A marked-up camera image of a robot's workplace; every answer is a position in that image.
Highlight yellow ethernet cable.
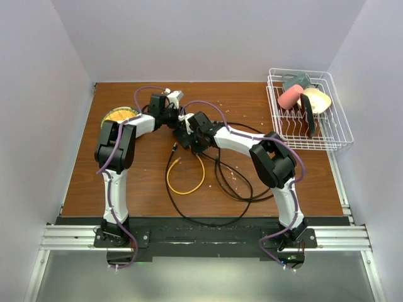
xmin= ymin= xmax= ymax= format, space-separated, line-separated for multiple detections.
xmin=166 ymin=153 xmax=206 ymax=195

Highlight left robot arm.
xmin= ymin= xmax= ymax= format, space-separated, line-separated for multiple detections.
xmin=94 ymin=89 xmax=183 ymax=247

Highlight grey-green mug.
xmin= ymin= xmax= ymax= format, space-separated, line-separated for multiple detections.
xmin=282 ymin=73 xmax=312 ymax=91

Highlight pink cup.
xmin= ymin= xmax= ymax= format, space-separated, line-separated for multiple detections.
xmin=278 ymin=84 xmax=304 ymax=110

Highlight long black ethernet cable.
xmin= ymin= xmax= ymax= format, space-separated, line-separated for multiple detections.
xmin=165 ymin=142 xmax=254 ymax=227

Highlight short black ethernet cable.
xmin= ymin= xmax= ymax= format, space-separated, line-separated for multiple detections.
xmin=213 ymin=154 xmax=275 ymax=202

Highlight black cable teal plugs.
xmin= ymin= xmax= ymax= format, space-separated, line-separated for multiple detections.
xmin=208 ymin=121 xmax=266 ymax=139

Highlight yellow woven plate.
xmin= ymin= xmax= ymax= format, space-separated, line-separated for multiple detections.
xmin=100 ymin=106 xmax=139 ymax=128

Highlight black network switch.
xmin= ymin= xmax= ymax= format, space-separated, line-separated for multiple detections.
xmin=173 ymin=128 xmax=188 ymax=149

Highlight dark brown plate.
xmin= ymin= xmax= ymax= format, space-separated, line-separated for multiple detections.
xmin=300 ymin=94 xmax=315 ymax=138

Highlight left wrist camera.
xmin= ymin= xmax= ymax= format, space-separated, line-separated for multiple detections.
xmin=164 ymin=88 xmax=184 ymax=109

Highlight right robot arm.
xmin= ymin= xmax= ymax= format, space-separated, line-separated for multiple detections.
xmin=179 ymin=111 xmax=307 ymax=247

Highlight white wire dish rack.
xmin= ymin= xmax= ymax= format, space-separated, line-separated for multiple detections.
xmin=266 ymin=68 xmax=354 ymax=150

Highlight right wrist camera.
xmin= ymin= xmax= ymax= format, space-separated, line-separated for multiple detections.
xmin=178 ymin=113 xmax=194 ymax=135

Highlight aluminium frame rail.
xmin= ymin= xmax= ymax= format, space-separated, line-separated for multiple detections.
xmin=25 ymin=203 xmax=387 ymax=301

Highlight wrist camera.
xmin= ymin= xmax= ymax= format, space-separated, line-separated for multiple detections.
xmin=164 ymin=88 xmax=184 ymax=109
xmin=178 ymin=113 xmax=194 ymax=135

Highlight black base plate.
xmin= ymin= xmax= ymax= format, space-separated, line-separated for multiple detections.
xmin=93 ymin=217 xmax=317 ymax=265

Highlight cream bowl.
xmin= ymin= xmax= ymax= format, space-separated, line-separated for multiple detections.
xmin=304 ymin=87 xmax=332 ymax=115

